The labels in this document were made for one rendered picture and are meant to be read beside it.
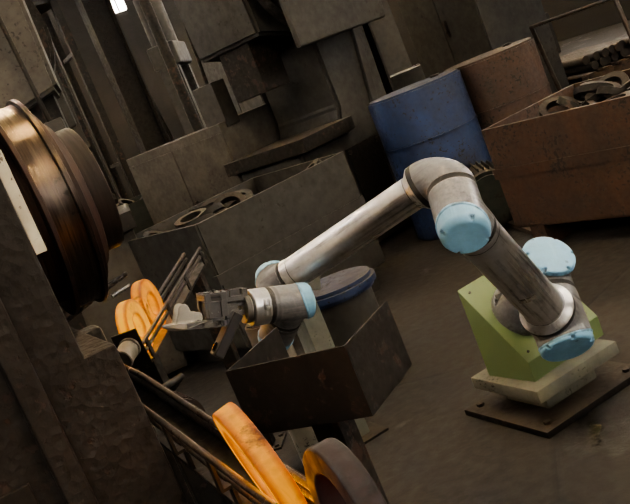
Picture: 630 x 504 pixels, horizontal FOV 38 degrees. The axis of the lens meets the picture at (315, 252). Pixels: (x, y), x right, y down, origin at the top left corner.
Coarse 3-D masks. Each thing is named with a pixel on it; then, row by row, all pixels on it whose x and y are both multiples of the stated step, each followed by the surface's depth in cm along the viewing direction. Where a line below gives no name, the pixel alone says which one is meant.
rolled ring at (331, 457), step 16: (320, 448) 104; (336, 448) 103; (304, 464) 111; (320, 464) 104; (336, 464) 101; (352, 464) 100; (320, 480) 110; (336, 480) 100; (352, 480) 99; (368, 480) 99; (320, 496) 111; (336, 496) 112; (352, 496) 98; (368, 496) 98
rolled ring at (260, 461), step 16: (224, 416) 123; (240, 416) 122; (224, 432) 127; (240, 432) 120; (256, 432) 120; (240, 448) 120; (256, 448) 119; (272, 448) 119; (256, 464) 118; (272, 464) 118; (256, 480) 132; (272, 480) 118; (288, 480) 119; (272, 496) 122; (288, 496) 119
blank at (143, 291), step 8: (144, 280) 267; (136, 288) 262; (144, 288) 265; (152, 288) 271; (136, 296) 261; (144, 296) 263; (152, 296) 270; (160, 296) 274; (144, 304) 261; (152, 304) 271; (160, 304) 272; (152, 312) 264; (152, 320) 262
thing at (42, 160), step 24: (0, 120) 181; (24, 120) 181; (24, 144) 176; (48, 144) 176; (48, 168) 175; (48, 192) 175; (72, 192) 175; (72, 216) 176; (72, 240) 178; (96, 240) 179; (72, 264) 180; (96, 264) 183; (96, 288) 189
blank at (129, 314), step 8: (120, 304) 250; (128, 304) 250; (136, 304) 255; (120, 312) 247; (128, 312) 248; (136, 312) 253; (144, 312) 259; (120, 320) 246; (128, 320) 247; (136, 320) 256; (144, 320) 257; (120, 328) 245; (128, 328) 245; (136, 328) 256; (144, 328) 256; (152, 344) 256
